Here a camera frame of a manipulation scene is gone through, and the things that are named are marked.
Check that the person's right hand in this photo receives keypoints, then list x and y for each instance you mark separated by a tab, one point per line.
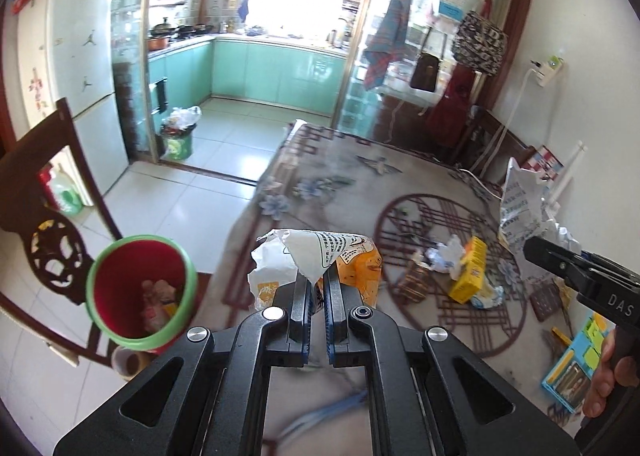
607	375

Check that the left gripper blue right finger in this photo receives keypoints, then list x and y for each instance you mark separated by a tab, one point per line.
336	319

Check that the checkered red chair cushion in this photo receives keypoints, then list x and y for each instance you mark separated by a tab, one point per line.
544	163

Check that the white printed paper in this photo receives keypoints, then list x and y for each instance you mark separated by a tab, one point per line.
525	212

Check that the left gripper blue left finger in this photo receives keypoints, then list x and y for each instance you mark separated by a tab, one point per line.
299	308

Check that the orange cooking pot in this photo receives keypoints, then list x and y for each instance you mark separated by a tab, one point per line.
156	43

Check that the teal kitchen cabinets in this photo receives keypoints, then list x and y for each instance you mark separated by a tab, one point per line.
289	74

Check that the yellow drink carton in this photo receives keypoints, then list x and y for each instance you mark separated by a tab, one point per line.
472	272

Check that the black white patterned bag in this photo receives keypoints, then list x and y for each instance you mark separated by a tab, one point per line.
479	43

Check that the red bin with green rim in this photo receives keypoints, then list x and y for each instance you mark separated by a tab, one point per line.
115	295

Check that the red hanging garment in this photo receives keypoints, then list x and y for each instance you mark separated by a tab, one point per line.
446	120

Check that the clear tape roll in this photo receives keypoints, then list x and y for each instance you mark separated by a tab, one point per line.
128	363

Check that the crumpled brown trash in bin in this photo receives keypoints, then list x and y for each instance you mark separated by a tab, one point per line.
159	304

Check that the dark carved wooden chair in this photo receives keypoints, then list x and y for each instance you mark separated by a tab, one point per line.
55	252

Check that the plaid hanging cloth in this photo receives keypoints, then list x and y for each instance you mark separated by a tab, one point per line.
388	43

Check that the white refrigerator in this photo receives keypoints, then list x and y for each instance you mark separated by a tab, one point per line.
64	51

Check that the small brown snack wrapper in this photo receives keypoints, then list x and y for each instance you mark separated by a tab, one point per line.
413	285

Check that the green kitchen trash bin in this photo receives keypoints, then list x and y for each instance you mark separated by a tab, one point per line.
177	130

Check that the brown hanging handbag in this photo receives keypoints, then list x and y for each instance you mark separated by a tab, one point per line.
425	73

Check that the crumpled white tissue on table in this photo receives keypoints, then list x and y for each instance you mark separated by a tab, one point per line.
446	258

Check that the white orange paper wrapper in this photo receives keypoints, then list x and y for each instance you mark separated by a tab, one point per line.
284	254

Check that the white wall power strip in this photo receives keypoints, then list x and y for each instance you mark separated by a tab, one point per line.
547	70

